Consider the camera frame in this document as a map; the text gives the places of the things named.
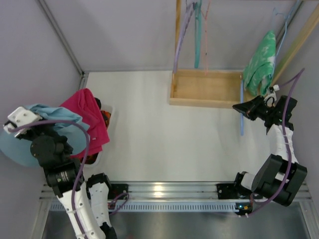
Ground blue plastic hanger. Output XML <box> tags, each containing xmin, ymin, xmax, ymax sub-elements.
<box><xmin>239</xmin><ymin>76</ymin><xmax>245</xmax><ymax>136</ymax></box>

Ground magenta trousers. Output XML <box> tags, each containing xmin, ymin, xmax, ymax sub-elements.
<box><xmin>61</xmin><ymin>88</ymin><xmax>110</xmax><ymax>155</ymax></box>

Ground light blue trousers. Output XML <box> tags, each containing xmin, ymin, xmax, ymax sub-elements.
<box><xmin>0</xmin><ymin>104</ymin><xmax>89</xmax><ymax>167</ymax></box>

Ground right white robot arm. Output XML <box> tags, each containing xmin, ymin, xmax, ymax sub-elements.
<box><xmin>232</xmin><ymin>96</ymin><xmax>308</xmax><ymax>207</ymax></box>

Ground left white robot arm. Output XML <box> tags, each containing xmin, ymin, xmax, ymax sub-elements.
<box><xmin>30</xmin><ymin>133</ymin><xmax>117</xmax><ymax>239</ymax></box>

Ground teal plastic hanger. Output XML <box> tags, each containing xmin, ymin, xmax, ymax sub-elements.
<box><xmin>194</xmin><ymin>0</ymin><xmax>202</xmax><ymax>69</ymax></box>

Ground lilac plastic hanger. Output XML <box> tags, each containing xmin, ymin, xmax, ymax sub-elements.
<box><xmin>172</xmin><ymin>0</ymin><xmax>196</xmax><ymax>74</ymax></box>

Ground green white garment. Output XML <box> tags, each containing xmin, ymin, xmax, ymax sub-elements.
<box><xmin>243</xmin><ymin>30</ymin><xmax>276</xmax><ymax>97</ymax></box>

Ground wooden clothes rack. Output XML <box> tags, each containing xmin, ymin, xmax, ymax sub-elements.
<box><xmin>169</xmin><ymin>5</ymin><xmax>319</xmax><ymax>108</ymax></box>

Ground orange patterned garment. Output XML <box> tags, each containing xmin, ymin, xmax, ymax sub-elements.
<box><xmin>86</xmin><ymin>110</ymin><xmax>111</xmax><ymax>165</ymax></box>

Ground white plastic laundry basket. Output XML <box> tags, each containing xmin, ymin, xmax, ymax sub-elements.
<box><xmin>82</xmin><ymin>104</ymin><xmax>115</xmax><ymax>168</ymax></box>

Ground black garment in basket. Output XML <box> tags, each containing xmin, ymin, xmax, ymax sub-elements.
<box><xmin>95</xmin><ymin>98</ymin><xmax>102</xmax><ymax>109</ymax></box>

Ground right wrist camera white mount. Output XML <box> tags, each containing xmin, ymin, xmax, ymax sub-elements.
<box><xmin>264</xmin><ymin>85</ymin><xmax>280</xmax><ymax>106</ymax></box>

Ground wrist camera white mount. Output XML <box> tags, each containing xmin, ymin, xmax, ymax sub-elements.
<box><xmin>264</xmin><ymin>85</ymin><xmax>280</xmax><ymax>106</ymax></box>
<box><xmin>3</xmin><ymin>106</ymin><xmax>43</xmax><ymax>134</ymax></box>

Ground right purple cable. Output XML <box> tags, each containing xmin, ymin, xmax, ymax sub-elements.
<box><xmin>249</xmin><ymin>67</ymin><xmax>306</xmax><ymax>217</ymax></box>

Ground purple cable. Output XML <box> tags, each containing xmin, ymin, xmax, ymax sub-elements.
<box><xmin>249</xmin><ymin>67</ymin><xmax>306</xmax><ymax>217</ymax></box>
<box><xmin>8</xmin><ymin>120</ymin><xmax>130</xmax><ymax>234</ymax></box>

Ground aluminium mounting rail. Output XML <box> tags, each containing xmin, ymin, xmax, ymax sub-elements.
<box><xmin>38</xmin><ymin>181</ymin><xmax>312</xmax><ymax>200</ymax></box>

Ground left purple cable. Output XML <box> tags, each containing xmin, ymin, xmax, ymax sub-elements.
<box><xmin>8</xmin><ymin>120</ymin><xmax>130</xmax><ymax>234</ymax></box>

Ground perforated grey cable duct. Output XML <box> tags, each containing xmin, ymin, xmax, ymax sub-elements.
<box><xmin>49</xmin><ymin>201</ymin><xmax>240</xmax><ymax>212</ymax></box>

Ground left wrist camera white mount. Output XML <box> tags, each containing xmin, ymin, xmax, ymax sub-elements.
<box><xmin>3</xmin><ymin>106</ymin><xmax>43</xmax><ymax>134</ymax></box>

